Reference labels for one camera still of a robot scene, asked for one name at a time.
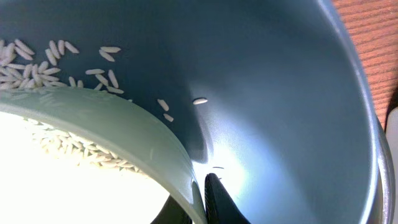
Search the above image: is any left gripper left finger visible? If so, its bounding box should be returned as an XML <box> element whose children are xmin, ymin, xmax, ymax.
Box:
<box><xmin>151</xmin><ymin>196</ymin><xmax>192</xmax><ymax>224</ymax></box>

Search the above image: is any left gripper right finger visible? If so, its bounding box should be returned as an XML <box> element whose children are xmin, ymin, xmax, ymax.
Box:
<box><xmin>205</xmin><ymin>173</ymin><xmax>249</xmax><ymax>224</ymax></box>

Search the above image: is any light green bowl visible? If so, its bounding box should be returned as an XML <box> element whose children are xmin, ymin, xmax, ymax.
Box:
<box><xmin>1</xmin><ymin>87</ymin><xmax>207</xmax><ymax>223</ymax></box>

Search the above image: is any white rice pile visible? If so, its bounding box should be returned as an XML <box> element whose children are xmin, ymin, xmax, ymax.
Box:
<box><xmin>0</xmin><ymin>39</ymin><xmax>208</xmax><ymax>175</ymax></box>

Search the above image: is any dark blue plate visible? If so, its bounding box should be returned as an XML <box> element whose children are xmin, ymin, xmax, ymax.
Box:
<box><xmin>1</xmin><ymin>0</ymin><xmax>396</xmax><ymax>223</ymax></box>

